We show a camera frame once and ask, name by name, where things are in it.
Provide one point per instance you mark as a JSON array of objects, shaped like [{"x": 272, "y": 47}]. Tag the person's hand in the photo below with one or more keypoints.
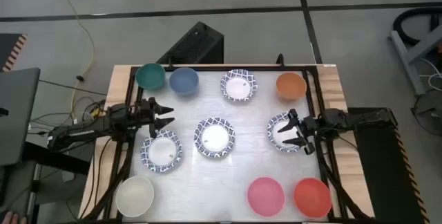
[{"x": 13, "y": 218}]

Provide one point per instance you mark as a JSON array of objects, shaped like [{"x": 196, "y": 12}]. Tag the black metal table frame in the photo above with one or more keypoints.
[{"x": 269, "y": 67}]

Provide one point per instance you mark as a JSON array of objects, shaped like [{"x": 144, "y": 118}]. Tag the teal plastic bowl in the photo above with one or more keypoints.
[{"x": 150, "y": 76}]

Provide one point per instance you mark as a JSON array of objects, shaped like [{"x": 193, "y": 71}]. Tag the grey flat panel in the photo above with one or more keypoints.
[{"x": 17, "y": 113}]

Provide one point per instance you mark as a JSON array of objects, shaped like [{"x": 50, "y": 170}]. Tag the pink plastic bowl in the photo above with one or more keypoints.
[{"x": 266, "y": 197}]

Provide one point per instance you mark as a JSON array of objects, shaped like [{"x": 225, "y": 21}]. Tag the black hazard-striped floor mat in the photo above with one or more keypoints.
[
  {"x": 383, "y": 175},
  {"x": 10, "y": 49}
]

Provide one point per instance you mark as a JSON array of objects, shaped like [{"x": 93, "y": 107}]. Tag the black box cabinet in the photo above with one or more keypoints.
[{"x": 197, "y": 46}]

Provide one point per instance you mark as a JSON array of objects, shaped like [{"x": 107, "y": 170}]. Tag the black plug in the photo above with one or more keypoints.
[{"x": 80, "y": 77}]

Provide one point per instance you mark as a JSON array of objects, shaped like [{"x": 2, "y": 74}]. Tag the blue plastic bowl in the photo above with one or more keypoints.
[{"x": 183, "y": 81}]

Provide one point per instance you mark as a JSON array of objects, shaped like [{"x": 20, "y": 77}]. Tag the blue patterned white bowl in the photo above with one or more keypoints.
[
  {"x": 274, "y": 137},
  {"x": 238, "y": 85},
  {"x": 161, "y": 152},
  {"x": 214, "y": 138}
]

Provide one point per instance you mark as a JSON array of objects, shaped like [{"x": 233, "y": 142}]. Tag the black clamp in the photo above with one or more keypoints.
[{"x": 280, "y": 59}]

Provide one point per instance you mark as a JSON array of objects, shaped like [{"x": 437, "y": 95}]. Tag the white plastic bowl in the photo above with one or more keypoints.
[{"x": 134, "y": 196}]

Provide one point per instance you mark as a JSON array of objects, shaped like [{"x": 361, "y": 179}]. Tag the red plastic bowl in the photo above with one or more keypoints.
[{"x": 312, "y": 198}]

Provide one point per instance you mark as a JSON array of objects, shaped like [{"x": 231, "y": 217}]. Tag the grey metal stand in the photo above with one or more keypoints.
[{"x": 412, "y": 53}]

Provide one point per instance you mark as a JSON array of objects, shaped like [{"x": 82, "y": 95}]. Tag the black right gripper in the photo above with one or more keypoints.
[{"x": 310, "y": 129}]

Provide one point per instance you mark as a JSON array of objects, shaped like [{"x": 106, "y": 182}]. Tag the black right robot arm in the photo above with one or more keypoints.
[{"x": 362, "y": 118}]

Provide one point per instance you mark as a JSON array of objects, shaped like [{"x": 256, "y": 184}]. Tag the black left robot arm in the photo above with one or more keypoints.
[{"x": 86, "y": 130}]

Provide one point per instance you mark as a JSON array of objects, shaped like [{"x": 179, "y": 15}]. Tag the orange plastic bowl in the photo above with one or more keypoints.
[{"x": 291, "y": 85}]

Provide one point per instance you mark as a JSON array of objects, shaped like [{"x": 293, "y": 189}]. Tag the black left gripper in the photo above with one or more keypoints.
[{"x": 146, "y": 113}]

